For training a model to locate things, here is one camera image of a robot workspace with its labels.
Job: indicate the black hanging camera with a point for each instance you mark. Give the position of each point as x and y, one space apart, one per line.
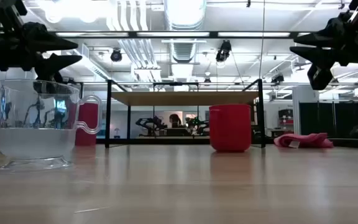
116 56
278 78
223 52

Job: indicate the small pink-red cup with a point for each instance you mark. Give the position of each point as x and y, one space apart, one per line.
89 119

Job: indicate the large red mug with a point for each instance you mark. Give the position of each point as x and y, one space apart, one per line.
230 129

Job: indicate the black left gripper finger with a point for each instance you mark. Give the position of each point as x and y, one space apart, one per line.
53 63
42 40

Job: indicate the pink cloth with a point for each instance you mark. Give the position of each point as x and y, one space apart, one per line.
306 140

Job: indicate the background robot arm with green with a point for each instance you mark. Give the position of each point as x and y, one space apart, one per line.
197 123

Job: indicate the black overhead frame bar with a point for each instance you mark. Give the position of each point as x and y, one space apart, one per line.
132 34

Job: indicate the black table edge rail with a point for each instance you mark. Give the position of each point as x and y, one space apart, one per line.
166 141

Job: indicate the wooden shelf with black frame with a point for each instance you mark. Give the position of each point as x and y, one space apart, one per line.
182 98

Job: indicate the black partition screen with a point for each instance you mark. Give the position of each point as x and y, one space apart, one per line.
325 119

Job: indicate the clear plastic mug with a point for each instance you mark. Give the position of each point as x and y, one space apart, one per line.
36 141

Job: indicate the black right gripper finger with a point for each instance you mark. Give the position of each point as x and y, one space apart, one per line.
320 59
331 35

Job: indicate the black background robot arm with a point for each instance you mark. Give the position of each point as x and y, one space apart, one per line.
152 124

